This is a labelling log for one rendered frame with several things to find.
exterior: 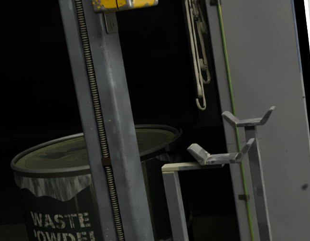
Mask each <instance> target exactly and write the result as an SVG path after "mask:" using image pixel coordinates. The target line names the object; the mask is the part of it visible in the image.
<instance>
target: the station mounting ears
mask: <svg viewBox="0 0 310 241"><path fill-rule="evenodd" d="M103 19H104V25H105V30H106V33H107V34H112V33H117V32H118V23H117V18H116V12H115V11H114V12H107V13H103Z"/></svg>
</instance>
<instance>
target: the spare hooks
mask: <svg viewBox="0 0 310 241"><path fill-rule="evenodd" d="M184 1H185V6H186V12H187V20H188V27H189V32H190V40H191V48H192V55H193V63H194V70H195V76H196V81H197V91H198V97H199V98H201V97H203V108H201V106H200V104H199V101H198V99H196V104H197V106H198V108H199V109H201V110H205V109H206V100H205V97H204V89H203V84H209V83H210V81H211V76H210V72H209V69H208V61H207V58H206V54H205V46H204V41H203V34H205V35H207V33H208V30H207V26H206V23H205V20H204V17H203V12H202V8H201V4H200V1H201V2H202V3H205V0H200V1H199V0H192V6H191V0H189V5H190V12H191V19H192V27H193V35H194V42H195V47H196V54H197V62H198V68H199V73H198V68H197V62H196V58H195V48H194V42H193V37H192V27H191V21H190V15H189V9H188V1H187V0H184ZM192 7H193V8H192ZM198 8H199V10H198ZM199 11H200V14H201V18H202V21H203V22H201V20H200V15H199ZM193 20H195V21H196V23H197V29H198V34H199V38H200V43H201V47H202V53H203V58H204V60H202V58H201V59H199V55H198V49H197V41H196V35H195V29H194V23H193ZM202 33H203V34H202ZM203 61H204V64H203ZM201 69H202V70H203V71H206V74H207V81H205V80H204V79H203V77H202V75H201ZM199 80H200V82H201V86H200V83H199Z"/></svg>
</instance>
